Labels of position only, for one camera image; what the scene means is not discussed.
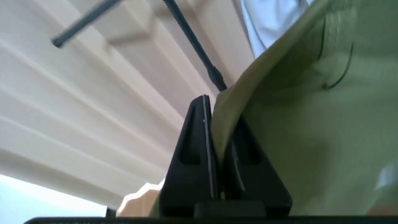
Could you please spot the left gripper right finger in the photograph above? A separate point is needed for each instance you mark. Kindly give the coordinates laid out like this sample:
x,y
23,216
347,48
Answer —
x,y
258,186

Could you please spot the pale grey shorts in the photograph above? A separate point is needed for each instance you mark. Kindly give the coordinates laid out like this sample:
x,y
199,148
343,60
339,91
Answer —
x,y
273,21

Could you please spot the green garment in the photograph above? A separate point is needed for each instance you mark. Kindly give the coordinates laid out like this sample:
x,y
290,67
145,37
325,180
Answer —
x,y
326,140

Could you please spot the black clothes rack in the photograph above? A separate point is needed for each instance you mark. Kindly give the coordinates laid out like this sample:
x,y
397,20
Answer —
x,y
192,40

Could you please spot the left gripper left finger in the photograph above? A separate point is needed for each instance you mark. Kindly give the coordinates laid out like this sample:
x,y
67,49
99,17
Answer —
x,y
189,180

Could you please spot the beige curtain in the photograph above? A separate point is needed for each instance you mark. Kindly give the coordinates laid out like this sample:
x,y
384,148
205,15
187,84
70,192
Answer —
x,y
93,109

